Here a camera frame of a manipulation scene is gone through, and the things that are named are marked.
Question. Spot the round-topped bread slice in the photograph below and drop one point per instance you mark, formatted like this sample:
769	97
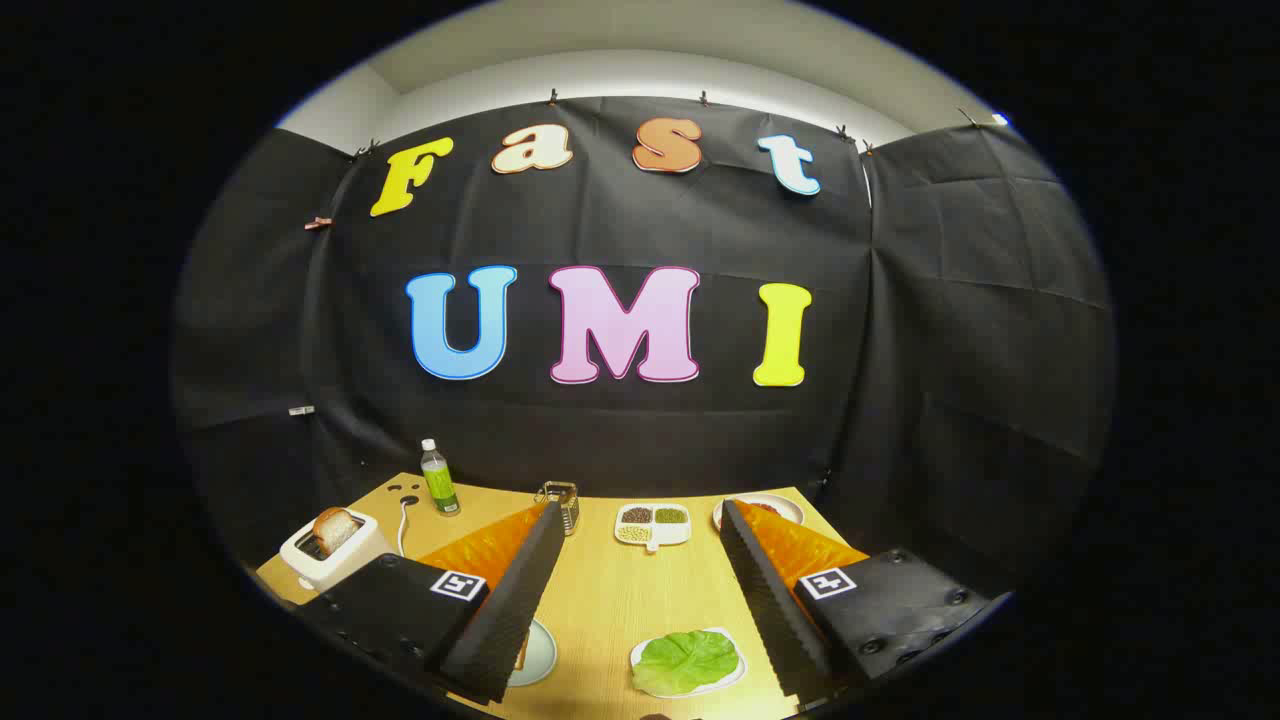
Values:
336	530

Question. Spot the white square plate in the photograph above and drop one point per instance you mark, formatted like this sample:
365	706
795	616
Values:
720	686

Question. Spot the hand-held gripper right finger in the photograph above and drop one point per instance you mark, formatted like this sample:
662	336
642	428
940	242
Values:
760	590

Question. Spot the pale green round plate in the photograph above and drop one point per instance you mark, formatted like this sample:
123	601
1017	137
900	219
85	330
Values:
541	655

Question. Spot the green label plastic bottle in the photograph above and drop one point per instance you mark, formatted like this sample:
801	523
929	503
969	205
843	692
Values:
440	485

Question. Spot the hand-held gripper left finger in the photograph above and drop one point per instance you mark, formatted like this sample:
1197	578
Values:
520	590

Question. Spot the green lettuce leaf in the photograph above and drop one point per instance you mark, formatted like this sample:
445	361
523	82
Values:
685	660

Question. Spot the white divided bean dish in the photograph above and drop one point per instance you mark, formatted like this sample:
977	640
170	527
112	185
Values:
652	530

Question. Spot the black backdrop cloth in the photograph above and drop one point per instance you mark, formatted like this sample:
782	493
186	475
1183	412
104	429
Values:
600	230

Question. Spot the white oval plate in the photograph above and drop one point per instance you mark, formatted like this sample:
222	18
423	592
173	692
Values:
787	510

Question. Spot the red meat slice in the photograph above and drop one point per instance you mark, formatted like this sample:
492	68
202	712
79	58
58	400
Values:
766	507

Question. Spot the white toaster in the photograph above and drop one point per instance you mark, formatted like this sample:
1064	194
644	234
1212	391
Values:
335	572

